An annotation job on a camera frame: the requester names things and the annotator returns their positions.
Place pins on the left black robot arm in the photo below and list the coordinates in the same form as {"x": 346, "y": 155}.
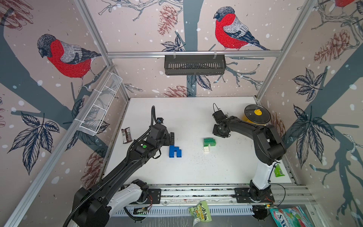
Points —
{"x": 92, "y": 207}

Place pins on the colourful tissue packet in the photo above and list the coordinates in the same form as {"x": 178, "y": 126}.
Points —
{"x": 290, "y": 217}

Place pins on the black hanging wire basket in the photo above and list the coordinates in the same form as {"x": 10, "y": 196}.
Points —
{"x": 181, "y": 65}

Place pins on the white wire mesh shelf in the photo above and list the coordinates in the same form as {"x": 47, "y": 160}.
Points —
{"x": 91, "y": 124}

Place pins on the green candy wrapper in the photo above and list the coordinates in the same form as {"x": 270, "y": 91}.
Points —
{"x": 278, "y": 171}

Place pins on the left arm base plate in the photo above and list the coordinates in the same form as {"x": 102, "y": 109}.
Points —
{"x": 151, "y": 196}

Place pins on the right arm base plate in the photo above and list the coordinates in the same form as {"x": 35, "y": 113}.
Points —
{"x": 244, "y": 195}

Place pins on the brown snack wrapper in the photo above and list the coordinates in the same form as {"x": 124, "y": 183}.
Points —
{"x": 126, "y": 135}

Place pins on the blue long lego brick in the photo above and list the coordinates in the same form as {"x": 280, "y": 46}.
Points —
{"x": 174, "y": 152}

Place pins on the yellow pot with lid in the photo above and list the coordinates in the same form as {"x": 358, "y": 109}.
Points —
{"x": 256, "y": 114}

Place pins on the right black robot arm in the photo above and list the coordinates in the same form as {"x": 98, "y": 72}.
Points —
{"x": 268, "y": 145}

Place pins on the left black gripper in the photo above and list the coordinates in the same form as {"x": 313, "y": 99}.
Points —
{"x": 168, "y": 141}

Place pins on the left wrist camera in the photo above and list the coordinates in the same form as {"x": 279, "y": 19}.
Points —
{"x": 160, "y": 120}

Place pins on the green long lego brick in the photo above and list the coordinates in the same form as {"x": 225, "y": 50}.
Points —
{"x": 209, "y": 142}

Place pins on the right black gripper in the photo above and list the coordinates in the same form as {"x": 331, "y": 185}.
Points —
{"x": 214, "y": 131}

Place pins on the green snack packet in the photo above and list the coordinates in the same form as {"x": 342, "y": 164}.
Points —
{"x": 200, "y": 213}

